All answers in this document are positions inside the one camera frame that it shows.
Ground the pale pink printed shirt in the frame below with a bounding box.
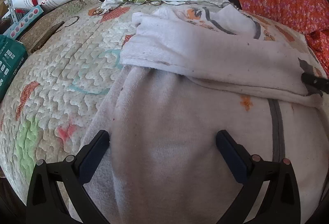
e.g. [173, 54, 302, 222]
[82, 7, 328, 223]

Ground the dark smartphone with strap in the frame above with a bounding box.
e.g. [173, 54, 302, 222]
[30, 16, 80, 54]

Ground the red floral crumpled cloth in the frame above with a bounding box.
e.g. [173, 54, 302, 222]
[305, 29, 329, 76]

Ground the light blue paint set box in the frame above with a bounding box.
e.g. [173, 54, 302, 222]
[3, 5, 44, 40]

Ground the teal packaging box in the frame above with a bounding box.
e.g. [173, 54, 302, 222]
[0, 34, 28, 101]

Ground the quilted heart pattern bedspread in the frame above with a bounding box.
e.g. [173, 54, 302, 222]
[0, 0, 325, 201]

